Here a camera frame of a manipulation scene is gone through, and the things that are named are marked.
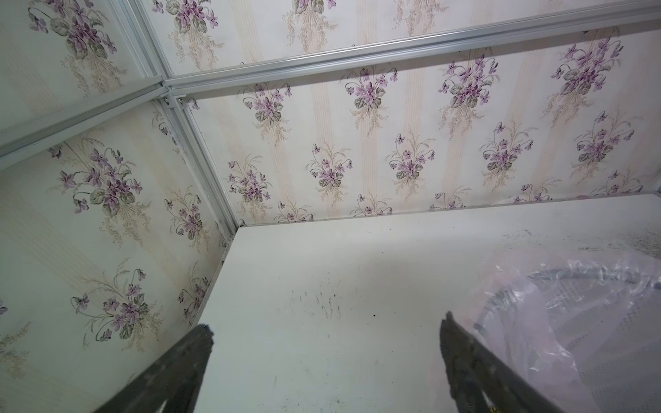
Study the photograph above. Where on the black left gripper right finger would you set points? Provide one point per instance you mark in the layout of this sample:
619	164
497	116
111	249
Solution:
479	381

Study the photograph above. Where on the mesh bin with pink bag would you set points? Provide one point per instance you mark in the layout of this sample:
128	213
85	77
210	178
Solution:
581	327

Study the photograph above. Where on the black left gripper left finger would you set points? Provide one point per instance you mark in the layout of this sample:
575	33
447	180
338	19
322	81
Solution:
173	382

